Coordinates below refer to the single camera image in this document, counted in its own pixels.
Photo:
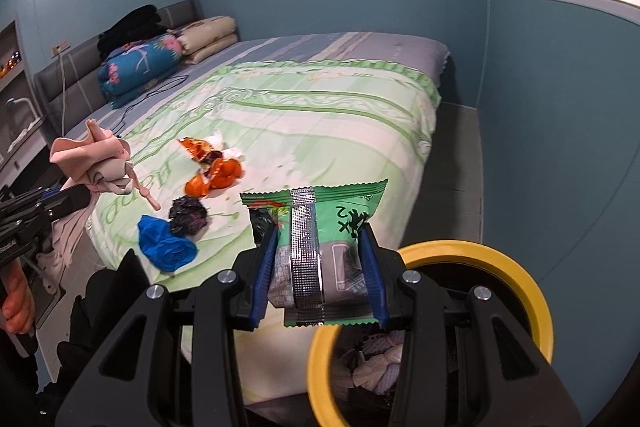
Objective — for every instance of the blue plastic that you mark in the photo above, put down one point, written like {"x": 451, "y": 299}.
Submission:
{"x": 165, "y": 244}

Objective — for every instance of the grey bed frame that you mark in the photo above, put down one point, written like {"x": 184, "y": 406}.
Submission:
{"x": 455, "y": 167}

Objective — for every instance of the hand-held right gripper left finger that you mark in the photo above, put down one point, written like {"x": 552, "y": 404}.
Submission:
{"x": 262, "y": 277}

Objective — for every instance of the bed with grey striped sheet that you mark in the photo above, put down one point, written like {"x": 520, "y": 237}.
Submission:
{"x": 350, "y": 44}

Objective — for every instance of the yellow rimmed black trash bin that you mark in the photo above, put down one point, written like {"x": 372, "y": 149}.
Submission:
{"x": 500, "y": 259}

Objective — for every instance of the green floral quilt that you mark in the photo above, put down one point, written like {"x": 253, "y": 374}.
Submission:
{"x": 325, "y": 127}

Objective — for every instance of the black clothing pile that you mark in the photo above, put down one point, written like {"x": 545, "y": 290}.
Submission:
{"x": 132, "y": 24}

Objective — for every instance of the lavender white paper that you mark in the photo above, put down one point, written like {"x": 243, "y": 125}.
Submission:
{"x": 375, "y": 357}

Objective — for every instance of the beige folded quilt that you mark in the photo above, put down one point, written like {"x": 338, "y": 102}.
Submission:
{"x": 210, "y": 34}

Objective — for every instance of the person's left hand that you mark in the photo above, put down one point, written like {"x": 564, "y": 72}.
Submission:
{"x": 17, "y": 307}

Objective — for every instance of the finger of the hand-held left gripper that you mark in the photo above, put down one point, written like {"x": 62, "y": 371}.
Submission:
{"x": 70, "y": 202}

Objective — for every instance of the wall socket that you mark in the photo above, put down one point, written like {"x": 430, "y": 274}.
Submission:
{"x": 60, "y": 48}

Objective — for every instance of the white shelf unit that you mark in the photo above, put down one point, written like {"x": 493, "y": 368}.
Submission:
{"x": 15, "y": 82}

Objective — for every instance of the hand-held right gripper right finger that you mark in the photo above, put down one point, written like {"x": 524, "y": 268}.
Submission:
{"x": 372, "y": 272}

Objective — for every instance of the grey headboard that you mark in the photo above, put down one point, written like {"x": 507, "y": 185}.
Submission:
{"x": 65, "y": 87}

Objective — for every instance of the pink cloth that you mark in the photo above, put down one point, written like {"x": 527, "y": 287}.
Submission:
{"x": 95, "y": 157}

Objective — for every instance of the orange snack wrapper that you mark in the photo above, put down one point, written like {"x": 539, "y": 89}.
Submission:
{"x": 192, "y": 148}

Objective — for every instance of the white tissue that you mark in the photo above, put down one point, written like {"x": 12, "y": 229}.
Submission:
{"x": 216, "y": 139}
{"x": 232, "y": 153}

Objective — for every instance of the orange peel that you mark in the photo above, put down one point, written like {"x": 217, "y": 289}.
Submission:
{"x": 225, "y": 172}
{"x": 197, "y": 187}

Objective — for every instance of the blue floral folded quilt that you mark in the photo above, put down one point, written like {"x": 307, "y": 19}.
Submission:
{"x": 135, "y": 67}

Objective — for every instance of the green snack packet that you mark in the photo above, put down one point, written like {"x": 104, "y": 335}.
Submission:
{"x": 330, "y": 212}

